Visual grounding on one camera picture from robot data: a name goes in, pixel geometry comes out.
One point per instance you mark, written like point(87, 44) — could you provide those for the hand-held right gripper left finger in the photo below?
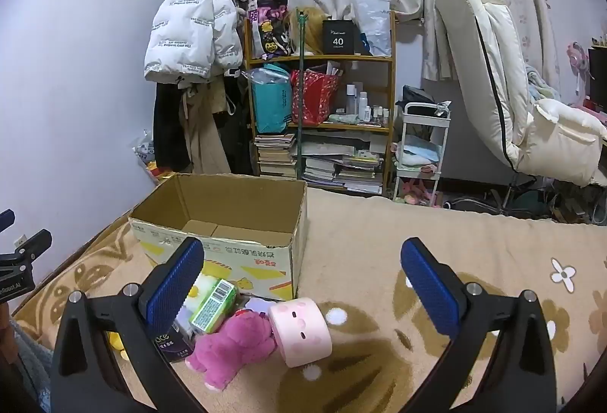
point(173, 289)

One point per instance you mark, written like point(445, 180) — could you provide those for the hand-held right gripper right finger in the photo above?
point(427, 287)

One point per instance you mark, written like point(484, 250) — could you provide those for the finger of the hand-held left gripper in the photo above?
point(35, 242)
point(4, 219)

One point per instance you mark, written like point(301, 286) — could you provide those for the green tissue pack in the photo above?
point(213, 305)

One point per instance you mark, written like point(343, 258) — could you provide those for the small white packet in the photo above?
point(173, 346)

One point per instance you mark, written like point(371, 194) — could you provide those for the pink plush toy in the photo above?
point(232, 342)

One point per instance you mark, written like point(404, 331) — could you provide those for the printed cardboard box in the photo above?
point(265, 261)

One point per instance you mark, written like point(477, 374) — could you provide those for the pink cylinder pig plush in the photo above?
point(303, 327)

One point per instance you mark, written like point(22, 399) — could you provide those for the person's left forearm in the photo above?
point(28, 361)

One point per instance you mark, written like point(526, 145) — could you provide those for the yellow soft toy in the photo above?
point(117, 343)

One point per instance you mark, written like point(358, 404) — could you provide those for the pink soft items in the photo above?
point(417, 192)

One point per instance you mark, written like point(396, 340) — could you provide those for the yellow and red bag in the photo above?
point(159, 173)

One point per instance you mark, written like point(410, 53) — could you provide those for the blue and white cloth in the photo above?
point(419, 150)

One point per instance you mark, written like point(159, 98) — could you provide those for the white plastic bag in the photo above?
point(144, 152)

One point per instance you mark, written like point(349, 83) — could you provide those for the wide stack of books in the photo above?
point(341, 171)

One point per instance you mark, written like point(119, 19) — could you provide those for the white trolley cart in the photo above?
point(400, 143)

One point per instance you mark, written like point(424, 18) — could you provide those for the beige coat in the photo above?
point(204, 133)

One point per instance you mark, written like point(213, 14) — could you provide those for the black coat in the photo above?
point(168, 124)

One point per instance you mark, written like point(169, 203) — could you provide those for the narrow stack of books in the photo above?
point(275, 157)

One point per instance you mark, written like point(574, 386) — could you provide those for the dark hanging garment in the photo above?
point(239, 133)

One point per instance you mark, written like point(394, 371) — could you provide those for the pale green pouch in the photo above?
point(342, 118)

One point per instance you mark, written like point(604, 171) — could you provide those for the black bag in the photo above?
point(417, 95)

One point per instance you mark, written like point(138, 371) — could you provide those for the row of cosmetic bottles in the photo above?
point(363, 105)

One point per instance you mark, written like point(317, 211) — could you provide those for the teal bag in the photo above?
point(270, 105)

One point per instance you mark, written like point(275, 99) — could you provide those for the red patterned bag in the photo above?
point(315, 97)

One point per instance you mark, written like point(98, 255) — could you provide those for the green pole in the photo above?
point(300, 100)

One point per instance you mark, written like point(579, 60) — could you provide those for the light blue cloth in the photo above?
point(538, 83)

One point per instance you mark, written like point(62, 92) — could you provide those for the wooden shelf rack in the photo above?
point(322, 58)

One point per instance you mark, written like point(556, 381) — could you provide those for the black box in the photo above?
point(338, 38)

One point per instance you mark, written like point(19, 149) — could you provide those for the clear plastic bag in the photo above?
point(374, 19)

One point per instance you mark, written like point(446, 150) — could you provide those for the white puffer jacket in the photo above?
point(189, 15)

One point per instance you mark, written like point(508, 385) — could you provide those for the black monitor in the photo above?
point(598, 71)

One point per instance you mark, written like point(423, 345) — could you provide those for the cream mattress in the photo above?
point(474, 15)

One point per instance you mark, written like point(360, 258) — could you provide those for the pink desk fan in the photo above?
point(577, 55)

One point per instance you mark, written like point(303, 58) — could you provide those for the cartoon printed bag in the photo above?
point(268, 26)

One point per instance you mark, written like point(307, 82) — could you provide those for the blonde wig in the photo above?
point(310, 31)

